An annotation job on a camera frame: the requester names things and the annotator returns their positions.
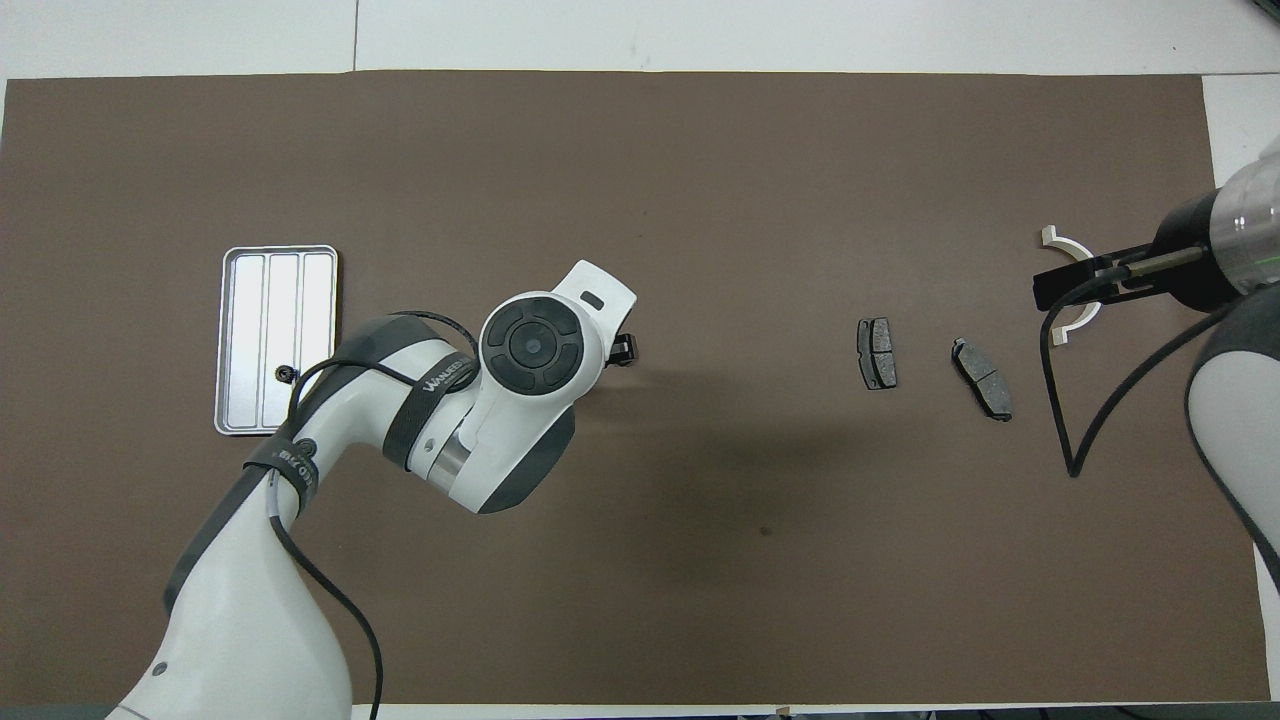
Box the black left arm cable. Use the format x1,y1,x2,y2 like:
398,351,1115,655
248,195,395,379
265,310,481,720

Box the brown table mat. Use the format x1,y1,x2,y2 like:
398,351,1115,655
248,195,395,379
0,70,1271,706

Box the dark curved brake pad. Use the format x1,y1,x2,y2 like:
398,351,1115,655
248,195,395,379
950,338,1014,423

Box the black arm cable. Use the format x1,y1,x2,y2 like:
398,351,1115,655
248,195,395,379
265,310,481,720
1040,245,1246,479

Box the dark rectangular brake pad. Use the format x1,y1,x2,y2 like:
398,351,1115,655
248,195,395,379
856,317,898,391

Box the white curved plastic bracket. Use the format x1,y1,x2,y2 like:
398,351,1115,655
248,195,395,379
1040,225,1104,348

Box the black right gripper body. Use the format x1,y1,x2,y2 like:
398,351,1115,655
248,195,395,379
1033,190,1243,313

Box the silver metal tray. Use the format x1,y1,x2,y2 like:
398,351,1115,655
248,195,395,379
213,245,339,437

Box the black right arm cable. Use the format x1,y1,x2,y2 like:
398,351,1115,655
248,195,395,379
1040,245,1246,479

